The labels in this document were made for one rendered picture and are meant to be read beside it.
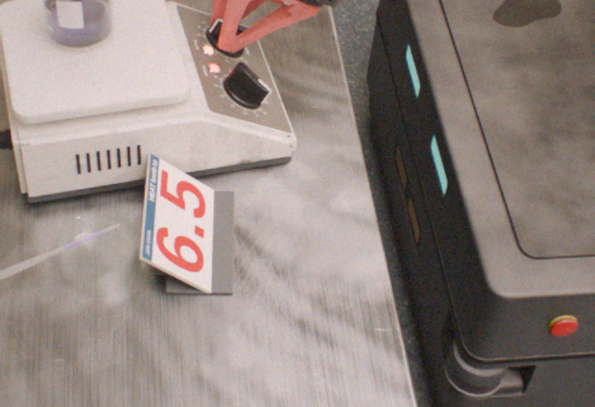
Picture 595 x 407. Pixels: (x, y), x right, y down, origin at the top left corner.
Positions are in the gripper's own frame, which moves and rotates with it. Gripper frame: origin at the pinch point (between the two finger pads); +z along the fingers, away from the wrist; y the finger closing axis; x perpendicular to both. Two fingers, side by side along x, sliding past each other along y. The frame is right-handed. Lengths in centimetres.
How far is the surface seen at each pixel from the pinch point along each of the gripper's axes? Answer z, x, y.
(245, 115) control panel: 1.2, 0.3, 7.9
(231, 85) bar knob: 0.8, -0.5, 5.5
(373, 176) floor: 51, 73, -52
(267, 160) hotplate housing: 4.0, 3.7, 8.8
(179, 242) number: 6.8, -3.7, 16.1
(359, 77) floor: 49, 77, -75
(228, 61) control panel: 1.2, 0.2, 2.2
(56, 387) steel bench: 13.5, -10.7, 24.2
